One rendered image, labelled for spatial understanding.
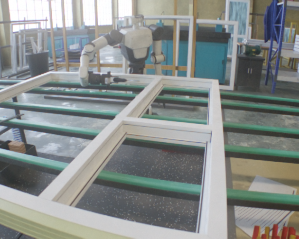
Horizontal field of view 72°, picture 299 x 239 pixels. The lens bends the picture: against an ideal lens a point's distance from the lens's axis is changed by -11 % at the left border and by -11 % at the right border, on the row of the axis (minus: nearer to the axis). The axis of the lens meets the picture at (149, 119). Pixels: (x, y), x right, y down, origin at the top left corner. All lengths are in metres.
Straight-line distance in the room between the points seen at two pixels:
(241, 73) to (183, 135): 4.28
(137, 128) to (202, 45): 4.41
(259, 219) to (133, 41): 1.64
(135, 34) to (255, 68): 3.55
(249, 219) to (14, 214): 0.81
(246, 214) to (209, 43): 4.58
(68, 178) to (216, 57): 4.87
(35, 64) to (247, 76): 4.83
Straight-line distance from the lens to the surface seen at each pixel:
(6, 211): 0.64
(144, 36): 2.08
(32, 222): 0.59
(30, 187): 1.28
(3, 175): 1.30
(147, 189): 0.75
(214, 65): 5.33
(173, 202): 1.07
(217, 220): 0.55
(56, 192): 0.64
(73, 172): 0.69
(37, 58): 5.89
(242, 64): 5.12
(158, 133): 0.97
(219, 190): 0.62
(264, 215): 1.03
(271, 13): 6.03
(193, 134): 0.95
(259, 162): 1.36
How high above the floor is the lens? 1.33
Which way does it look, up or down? 23 degrees down
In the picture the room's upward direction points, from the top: straight up
